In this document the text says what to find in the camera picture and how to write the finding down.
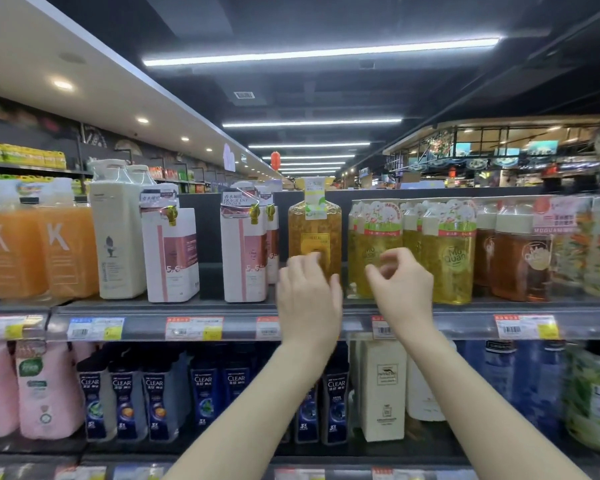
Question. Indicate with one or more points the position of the translucent blue bottle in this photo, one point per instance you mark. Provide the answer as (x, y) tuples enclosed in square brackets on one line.
[(542, 384), (500, 364)]

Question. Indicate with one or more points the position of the orange liquid bottle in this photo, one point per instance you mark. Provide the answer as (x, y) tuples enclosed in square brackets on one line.
[(15, 254), (72, 254)]

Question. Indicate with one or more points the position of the row of recessed spotlights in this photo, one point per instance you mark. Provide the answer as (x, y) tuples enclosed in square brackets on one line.
[(63, 85)]

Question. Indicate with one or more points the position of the metal shelf rail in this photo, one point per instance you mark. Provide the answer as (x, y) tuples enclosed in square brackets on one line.
[(105, 469), (145, 327)]

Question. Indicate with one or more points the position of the white pink boxed bottle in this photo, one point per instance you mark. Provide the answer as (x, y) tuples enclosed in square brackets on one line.
[(273, 244), (244, 254), (172, 254)]

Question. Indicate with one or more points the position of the person's right thumb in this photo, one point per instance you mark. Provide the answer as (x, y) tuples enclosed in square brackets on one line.
[(376, 277)]

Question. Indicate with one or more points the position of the cream rectangular bottle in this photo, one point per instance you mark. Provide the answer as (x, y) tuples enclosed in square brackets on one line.
[(382, 389)]

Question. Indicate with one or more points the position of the yellow bottle with floral tag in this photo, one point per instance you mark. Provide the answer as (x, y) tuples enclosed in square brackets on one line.
[(367, 229), (412, 229), (450, 259)]

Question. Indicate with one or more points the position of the row of dark blue shampoo bottles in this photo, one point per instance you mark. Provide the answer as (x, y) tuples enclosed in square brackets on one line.
[(155, 399)]

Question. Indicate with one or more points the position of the green floral bottle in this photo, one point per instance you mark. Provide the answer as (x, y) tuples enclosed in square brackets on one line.
[(592, 394)]

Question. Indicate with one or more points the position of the person's right forearm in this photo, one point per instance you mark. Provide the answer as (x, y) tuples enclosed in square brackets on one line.
[(475, 409)]

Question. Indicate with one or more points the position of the golden amber shampoo bottle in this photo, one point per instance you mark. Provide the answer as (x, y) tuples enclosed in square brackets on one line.
[(314, 229)]

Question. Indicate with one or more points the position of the row of shelf price tags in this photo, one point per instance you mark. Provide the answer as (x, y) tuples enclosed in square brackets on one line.
[(192, 328)]

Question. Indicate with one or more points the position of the brown bottle with white cap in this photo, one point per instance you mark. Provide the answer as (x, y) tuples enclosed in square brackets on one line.
[(520, 264), (482, 254)]

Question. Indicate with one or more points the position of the red lantern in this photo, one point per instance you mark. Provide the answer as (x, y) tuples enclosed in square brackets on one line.
[(276, 160)]

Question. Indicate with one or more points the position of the row of ceiling strip lights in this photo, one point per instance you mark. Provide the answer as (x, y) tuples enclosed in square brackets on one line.
[(320, 52)]

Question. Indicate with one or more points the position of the person's right hand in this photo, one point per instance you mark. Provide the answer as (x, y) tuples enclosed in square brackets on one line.
[(410, 294)]

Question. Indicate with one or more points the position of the lower metal shelf rail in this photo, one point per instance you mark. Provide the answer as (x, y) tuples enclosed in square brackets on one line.
[(105, 469)]

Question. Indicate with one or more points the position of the person's left thumb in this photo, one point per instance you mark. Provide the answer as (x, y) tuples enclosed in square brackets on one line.
[(336, 290)]

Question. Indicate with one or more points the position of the person's left hand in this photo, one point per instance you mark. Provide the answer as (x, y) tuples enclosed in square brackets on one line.
[(307, 304)]

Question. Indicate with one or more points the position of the background food counter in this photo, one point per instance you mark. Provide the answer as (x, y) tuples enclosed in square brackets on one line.
[(495, 154)]

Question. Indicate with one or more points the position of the ceiling air vent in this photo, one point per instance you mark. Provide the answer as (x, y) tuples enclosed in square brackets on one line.
[(245, 95)]

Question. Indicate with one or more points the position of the white round bottle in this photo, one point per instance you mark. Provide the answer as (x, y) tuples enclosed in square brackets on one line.
[(422, 399)]

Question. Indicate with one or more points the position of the shelf of yellow green packets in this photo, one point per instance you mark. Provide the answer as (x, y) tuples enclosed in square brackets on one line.
[(25, 155)]

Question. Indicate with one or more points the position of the person's left forearm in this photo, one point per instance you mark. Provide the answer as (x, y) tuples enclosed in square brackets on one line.
[(260, 409)]

